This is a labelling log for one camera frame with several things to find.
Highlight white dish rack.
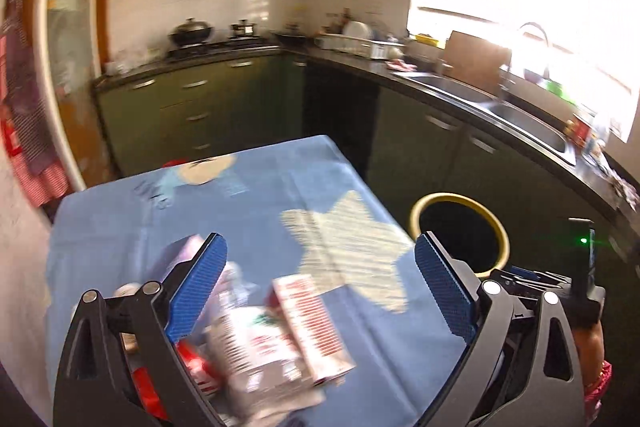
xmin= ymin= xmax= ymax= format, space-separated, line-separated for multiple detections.
xmin=314 ymin=20 xmax=405 ymax=61

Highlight white plastic snack bag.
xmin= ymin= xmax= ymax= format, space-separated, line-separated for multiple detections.
xmin=205 ymin=262 xmax=326 ymax=426

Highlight blue patterned tablecloth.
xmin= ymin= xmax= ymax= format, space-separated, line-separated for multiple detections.
xmin=46 ymin=135 xmax=464 ymax=426

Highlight purple cardboard box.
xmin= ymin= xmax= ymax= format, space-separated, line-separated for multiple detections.
xmin=148 ymin=234 xmax=204 ymax=282

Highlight green kitchen base cabinets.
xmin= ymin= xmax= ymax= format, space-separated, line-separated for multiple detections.
xmin=93 ymin=48 xmax=639 ymax=414

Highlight red soda can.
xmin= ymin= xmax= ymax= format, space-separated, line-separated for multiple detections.
xmin=131 ymin=338 xmax=224 ymax=426

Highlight steel kitchen sink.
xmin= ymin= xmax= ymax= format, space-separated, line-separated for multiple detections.
xmin=394 ymin=72 xmax=576 ymax=167

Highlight black wok with lid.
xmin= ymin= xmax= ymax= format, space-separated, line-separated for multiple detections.
xmin=169 ymin=17 xmax=214 ymax=48

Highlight small steel pot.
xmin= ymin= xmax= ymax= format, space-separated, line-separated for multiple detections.
xmin=230 ymin=18 xmax=258 ymax=39

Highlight red checkered apron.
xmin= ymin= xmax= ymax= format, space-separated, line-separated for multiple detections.
xmin=1 ymin=0 xmax=70 ymax=208

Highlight glass sliding door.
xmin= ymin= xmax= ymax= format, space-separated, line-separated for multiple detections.
xmin=32 ymin=0 xmax=114 ymax=192

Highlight red white carton box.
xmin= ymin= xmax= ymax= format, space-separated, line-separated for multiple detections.
xmin=270 ymin=274 xmax=356 ymax=386

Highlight yellow rimmed trash bin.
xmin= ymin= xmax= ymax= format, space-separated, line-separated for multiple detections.
xmin=409 ymin=192 xmax=511 ymax=279

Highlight chrome sink faucet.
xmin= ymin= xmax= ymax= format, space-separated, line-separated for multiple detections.
xmin=498 ymin=20 xmax=551 ymax=101

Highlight wooden cutting board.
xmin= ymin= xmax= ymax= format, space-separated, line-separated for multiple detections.
xmin=442 ymin=31 xmax=511 ymax=95

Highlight black frying pan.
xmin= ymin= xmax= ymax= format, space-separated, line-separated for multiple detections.
xmin=272 ymin=23 xmax=310 ymax=48

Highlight person right hand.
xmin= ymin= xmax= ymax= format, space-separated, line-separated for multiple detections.
xmin=572 ymin=322 xmax=604 ymax=388

